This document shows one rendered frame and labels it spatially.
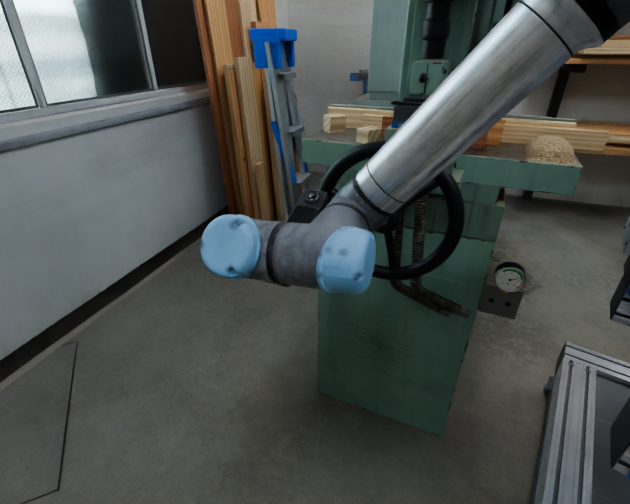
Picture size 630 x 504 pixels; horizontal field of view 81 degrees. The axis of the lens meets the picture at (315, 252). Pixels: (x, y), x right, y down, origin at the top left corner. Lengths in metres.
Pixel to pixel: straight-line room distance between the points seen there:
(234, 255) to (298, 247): 0.07
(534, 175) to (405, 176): 0.46
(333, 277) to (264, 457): 0.97
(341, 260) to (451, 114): 0.20
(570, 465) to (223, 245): 1.00
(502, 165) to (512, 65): 0.45
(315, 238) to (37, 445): 1.32
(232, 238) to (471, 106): 0.29
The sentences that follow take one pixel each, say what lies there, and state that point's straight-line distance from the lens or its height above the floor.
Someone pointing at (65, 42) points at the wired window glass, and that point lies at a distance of 1.93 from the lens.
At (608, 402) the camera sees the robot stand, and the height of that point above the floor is 0.21.
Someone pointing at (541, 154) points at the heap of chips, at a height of 0.91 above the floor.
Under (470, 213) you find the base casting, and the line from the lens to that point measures 0.91.
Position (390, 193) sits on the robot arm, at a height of 0.94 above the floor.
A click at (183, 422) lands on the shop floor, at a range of 1.43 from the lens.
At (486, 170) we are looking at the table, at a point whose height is 0.87.
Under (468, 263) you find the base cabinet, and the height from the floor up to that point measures 0.65.
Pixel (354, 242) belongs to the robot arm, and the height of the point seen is 0.92.
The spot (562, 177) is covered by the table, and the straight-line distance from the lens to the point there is 0.89.
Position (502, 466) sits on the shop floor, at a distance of 1.40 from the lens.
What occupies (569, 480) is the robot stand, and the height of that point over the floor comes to 0.23.
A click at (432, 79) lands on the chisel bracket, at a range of 0.97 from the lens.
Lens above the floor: 1.11
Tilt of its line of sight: 30 degrees down
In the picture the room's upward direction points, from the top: straight up
